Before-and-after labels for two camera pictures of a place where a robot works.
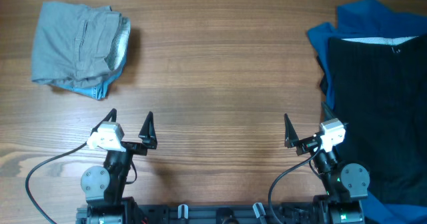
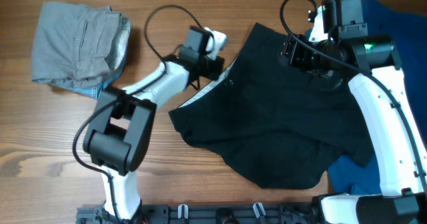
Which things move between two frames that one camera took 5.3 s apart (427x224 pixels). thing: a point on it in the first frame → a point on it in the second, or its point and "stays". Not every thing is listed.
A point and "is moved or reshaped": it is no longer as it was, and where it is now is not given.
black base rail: (277, 213) stays
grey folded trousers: (75, 45) stays
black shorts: (378, 92) is moved or reshaped
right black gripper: (291, 140) → (292, 53)
